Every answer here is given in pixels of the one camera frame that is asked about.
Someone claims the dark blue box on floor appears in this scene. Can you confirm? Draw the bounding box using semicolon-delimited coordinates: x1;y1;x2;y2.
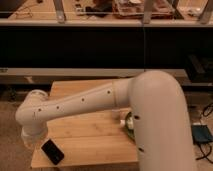
192;125;213;144

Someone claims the black object on shelf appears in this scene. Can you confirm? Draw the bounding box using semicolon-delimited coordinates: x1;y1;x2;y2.
85;2;112;17

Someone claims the green round plate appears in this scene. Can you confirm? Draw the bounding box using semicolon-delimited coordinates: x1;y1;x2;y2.
125;112;135;140

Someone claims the black rectangular eraser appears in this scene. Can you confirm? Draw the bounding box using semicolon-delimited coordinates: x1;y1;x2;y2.
41;139;64;165

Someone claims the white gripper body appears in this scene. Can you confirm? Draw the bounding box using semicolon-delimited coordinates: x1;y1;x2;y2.
21;130;43;147

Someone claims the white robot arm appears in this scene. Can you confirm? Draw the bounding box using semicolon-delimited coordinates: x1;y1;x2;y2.
15;70;197;171

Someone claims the white tube with green label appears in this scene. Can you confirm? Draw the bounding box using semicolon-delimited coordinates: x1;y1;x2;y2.
120;120;134;130

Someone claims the black floor cable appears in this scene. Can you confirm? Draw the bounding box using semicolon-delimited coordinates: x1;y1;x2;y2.
195;101;213;164

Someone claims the cluttered tray on shelf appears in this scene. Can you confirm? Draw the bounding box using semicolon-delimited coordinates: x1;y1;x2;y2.
112;0;174;18

